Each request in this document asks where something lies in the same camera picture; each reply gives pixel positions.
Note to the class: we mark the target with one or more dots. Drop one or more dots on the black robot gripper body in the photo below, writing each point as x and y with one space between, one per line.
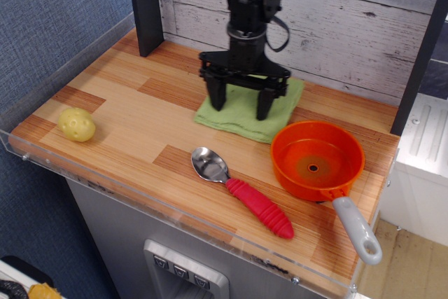
245 64

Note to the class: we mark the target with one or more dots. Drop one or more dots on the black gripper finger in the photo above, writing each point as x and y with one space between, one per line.
216 88
266 98

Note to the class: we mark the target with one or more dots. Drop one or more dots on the green towel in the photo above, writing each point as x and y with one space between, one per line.
238 114

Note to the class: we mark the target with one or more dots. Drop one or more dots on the yellow toy potato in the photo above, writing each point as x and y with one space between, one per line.
76 124

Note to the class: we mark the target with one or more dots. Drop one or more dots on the clear acrylic table guard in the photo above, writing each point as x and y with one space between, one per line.
143 110

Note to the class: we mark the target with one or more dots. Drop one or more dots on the silver dispenser button panel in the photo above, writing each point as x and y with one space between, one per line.
175 275

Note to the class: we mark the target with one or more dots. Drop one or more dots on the white toy sink unit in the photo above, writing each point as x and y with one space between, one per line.
415 194

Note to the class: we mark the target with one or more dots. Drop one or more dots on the grey toy fridge cabinet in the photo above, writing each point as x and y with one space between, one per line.
119 231

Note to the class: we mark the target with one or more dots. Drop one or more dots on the black and yellow floor object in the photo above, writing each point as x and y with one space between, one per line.
19 279

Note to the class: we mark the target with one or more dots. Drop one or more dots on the metal spoon red handle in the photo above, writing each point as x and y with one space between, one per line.
211 167

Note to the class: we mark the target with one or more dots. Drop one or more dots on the orange toy pot grey handle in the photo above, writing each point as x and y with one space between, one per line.
319 161

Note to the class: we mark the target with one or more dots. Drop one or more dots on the dark left shelf post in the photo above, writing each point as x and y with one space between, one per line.
148 23

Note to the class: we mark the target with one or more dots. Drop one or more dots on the dark shelf post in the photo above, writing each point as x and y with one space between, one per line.
426 49
148 23

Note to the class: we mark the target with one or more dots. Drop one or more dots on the dark right shelf post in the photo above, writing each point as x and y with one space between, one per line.
426 49

